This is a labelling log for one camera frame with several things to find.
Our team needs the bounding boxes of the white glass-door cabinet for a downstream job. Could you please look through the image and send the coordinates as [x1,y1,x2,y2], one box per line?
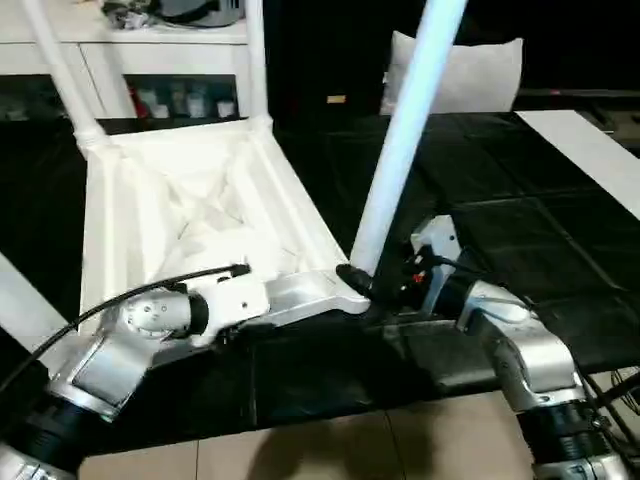
[0,12,267,122]

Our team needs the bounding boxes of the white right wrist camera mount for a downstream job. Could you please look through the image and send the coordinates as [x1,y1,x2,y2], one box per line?
[409,214,460,312]

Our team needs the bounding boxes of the white plastic table leg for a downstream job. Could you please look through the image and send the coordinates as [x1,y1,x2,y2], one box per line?
[20,0,115,154]
[0,253,77,374]
[242,0,275,137]
[348,0,469,282]

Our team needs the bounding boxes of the white flat board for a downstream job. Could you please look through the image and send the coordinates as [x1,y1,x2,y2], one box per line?
[514,110,640,222]

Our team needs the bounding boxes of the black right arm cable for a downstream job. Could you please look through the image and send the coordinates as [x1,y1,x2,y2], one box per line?
[424,253,640,451]

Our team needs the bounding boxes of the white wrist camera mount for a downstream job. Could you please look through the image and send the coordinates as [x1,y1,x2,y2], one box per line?
[409,214,460,312]
[178,272,272,347]

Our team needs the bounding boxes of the white plastic table top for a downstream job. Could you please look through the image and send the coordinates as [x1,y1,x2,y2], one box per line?
[78,118,382,351]

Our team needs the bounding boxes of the black table mat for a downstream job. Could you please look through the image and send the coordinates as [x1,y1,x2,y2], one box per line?
[0,110,640,456]

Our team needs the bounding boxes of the black bar with red light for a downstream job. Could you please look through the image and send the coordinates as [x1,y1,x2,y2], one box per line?
[519,88,640,100]

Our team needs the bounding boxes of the grey cushion with metal fittings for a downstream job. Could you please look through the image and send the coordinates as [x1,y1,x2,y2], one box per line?
[382,30,525,116]

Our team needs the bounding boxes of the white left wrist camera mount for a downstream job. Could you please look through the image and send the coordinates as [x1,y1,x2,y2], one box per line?
[178,272,272,347]

